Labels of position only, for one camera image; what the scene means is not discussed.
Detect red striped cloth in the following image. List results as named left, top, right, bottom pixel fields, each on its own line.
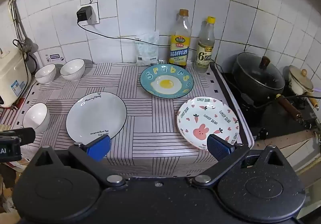
left=0, top=107, right=25, bottom=129

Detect striped table mat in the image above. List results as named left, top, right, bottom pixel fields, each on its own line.
left=19, top=62, right=254, bottom=177

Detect hanging metal utensils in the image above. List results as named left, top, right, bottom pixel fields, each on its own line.
left=8, top=0, right=34, bottom=52

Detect black power adapter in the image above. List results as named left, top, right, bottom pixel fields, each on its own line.
left=76, top=6, right=93, bottom=23

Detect black stove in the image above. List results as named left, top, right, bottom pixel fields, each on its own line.
left=210, top=62, right=321, bottom=145

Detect white bowl with black rim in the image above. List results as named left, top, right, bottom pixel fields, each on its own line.
left=60, top=59, right=86, bottom=81
left=22, top=103, right=51, bottom=134
left=34, top=64, right=57, bottom=85

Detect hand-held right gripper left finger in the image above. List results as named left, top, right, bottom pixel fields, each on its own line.
left=31, top=135, right=127, bottom=188

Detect small cream pot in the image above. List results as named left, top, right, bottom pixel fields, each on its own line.
left=287, top=65, right=319, bottom=109

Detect black pot with wooden handle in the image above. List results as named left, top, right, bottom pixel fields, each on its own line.
left=231, top=52, right=303, bottom=120

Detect black adapter cable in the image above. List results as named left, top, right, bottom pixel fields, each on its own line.
left=77, top=21, right=218, bottom=64

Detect glass pot lid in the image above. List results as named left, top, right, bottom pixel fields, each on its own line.
left=236, top=53, right=285, bottom=90

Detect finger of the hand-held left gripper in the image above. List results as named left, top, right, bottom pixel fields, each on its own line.
left=10, top=127, right=36, bottom=145

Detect clear vinegar bottle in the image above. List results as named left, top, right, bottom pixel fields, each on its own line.
left=194, top=16, right=216, bottom=74

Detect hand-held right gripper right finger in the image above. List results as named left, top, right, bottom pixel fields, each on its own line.
left=192, top=134, right=289, bottom=188

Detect white rabbit and carrot plate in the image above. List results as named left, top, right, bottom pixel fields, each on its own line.
left=177, top=97, right=240, bottom=151

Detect white rice cooker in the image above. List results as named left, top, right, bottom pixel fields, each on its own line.
left=0, top=47, right=32, bottom=108

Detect black rice cooker cable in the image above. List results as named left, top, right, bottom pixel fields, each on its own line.
left=12, top=39, right=38, bottom=75

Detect white wall sticker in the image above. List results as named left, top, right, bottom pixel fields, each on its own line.
left=45, top=53, right=64, bottom=62

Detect amber cooking wine bottle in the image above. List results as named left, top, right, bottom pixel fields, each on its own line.
left=168, top=9, right=191, bottom=69

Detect clear plastic bag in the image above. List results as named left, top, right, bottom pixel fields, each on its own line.
left=135, top=30, right=160, bottom=66

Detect white plate with black rim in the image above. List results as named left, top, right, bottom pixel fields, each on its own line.
left=66, top=92, right=127, bottom=142

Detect blue fried egg plate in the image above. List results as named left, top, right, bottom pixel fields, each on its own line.
left=140, top=63, right=194, bottom=99

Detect white wall socket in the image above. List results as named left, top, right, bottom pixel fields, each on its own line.
left=80, top=1, right=101, bottom=26

